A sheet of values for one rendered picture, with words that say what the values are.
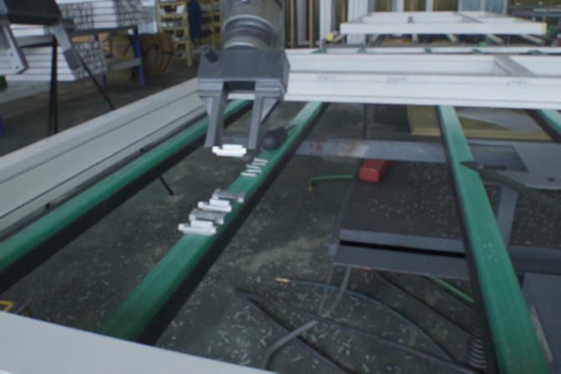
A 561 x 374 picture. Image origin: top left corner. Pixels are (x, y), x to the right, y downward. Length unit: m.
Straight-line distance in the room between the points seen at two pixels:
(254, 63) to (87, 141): 0.33
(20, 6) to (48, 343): 0.70
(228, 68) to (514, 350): 0.49
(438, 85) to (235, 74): 0.66
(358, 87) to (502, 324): 0.86
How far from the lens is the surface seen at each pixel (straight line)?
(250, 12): 0.67
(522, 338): 0.42
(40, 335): 0.33
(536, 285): 0.81
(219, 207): 0.58
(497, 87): 1.20
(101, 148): 0.83
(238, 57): 0.66
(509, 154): 0.98
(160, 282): 0.47
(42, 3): 0.96
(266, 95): 0.62
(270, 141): 0.77
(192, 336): 1.69
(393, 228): 1.10
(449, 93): 1.19
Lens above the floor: 1.13
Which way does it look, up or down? 21 degrees down
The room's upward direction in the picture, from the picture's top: 2 degrees counter-clockwise
